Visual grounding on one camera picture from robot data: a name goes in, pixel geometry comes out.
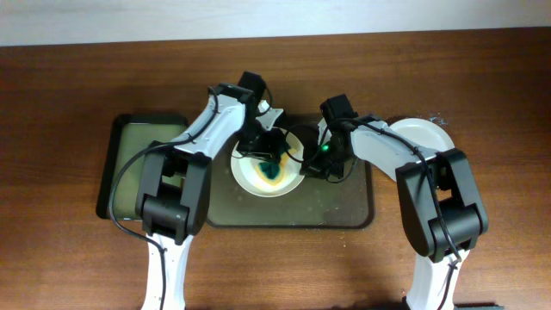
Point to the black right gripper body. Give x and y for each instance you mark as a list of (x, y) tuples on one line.
[(325, 160)]

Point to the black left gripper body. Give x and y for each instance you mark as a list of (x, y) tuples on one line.
[(261, 142)]

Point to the green and yellow sponge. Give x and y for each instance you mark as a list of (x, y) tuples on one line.
[(272, 173)]

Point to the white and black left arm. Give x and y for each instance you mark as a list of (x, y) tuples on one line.
[(174, 187)]

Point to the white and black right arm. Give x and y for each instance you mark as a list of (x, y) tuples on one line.
[(442, 213)]

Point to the large dark serving tray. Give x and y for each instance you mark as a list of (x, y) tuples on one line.
[(315, 203)]

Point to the small black tray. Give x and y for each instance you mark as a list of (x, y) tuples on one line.
[(131, 133)]

